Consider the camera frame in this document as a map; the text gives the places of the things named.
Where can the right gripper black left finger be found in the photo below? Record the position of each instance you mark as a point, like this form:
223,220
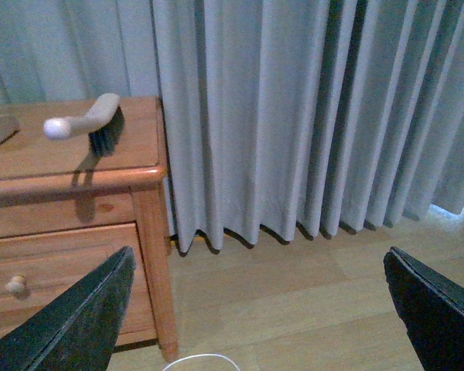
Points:
79,329

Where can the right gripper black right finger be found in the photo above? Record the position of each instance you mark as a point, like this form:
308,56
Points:
431,306

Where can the wooden drawer knob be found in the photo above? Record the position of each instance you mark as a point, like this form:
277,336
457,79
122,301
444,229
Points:
17,285

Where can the wooden nightstand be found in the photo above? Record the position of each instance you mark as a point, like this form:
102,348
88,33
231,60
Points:
64,211

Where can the beige hand brush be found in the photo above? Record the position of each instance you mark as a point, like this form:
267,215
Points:
103,124

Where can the grey curtain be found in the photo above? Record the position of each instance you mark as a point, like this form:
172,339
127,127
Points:
317,114

